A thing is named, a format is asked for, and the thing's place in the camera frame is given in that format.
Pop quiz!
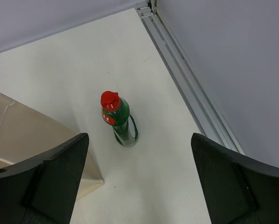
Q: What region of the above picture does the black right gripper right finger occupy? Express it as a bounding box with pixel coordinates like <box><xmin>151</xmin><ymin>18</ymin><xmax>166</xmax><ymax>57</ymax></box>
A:
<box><xmin>191</xmin><ymin>133</ymin><xmax>279</xmax><ymax>224</ymax></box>

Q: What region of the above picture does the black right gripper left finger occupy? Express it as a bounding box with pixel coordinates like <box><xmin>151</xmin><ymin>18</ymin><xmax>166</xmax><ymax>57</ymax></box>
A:
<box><xmin>0</xmin><ymin>133</ymin><xmax>89</xmax><ymax>224</ymax></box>

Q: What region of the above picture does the cream canvas tote bag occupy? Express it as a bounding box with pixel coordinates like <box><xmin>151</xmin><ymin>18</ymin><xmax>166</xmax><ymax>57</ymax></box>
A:
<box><xmin>0</xmin><ymin>93</ymin><xmax>104</xmax><ymax>201</ymax></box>

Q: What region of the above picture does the green bottle red cap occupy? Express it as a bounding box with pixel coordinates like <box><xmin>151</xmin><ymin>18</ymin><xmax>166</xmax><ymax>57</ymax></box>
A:
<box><xmin>100</xmin><ymin>91</ymin><xmax>138</xmax><ymax>147</ymax></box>

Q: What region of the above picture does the aluminium table edge rail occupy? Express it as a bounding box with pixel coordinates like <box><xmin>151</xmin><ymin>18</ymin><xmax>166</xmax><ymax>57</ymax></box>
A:
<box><xmin>135</xmin><ymin>0</ymin><xmax>244</xmax><ymax>154</ymax></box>

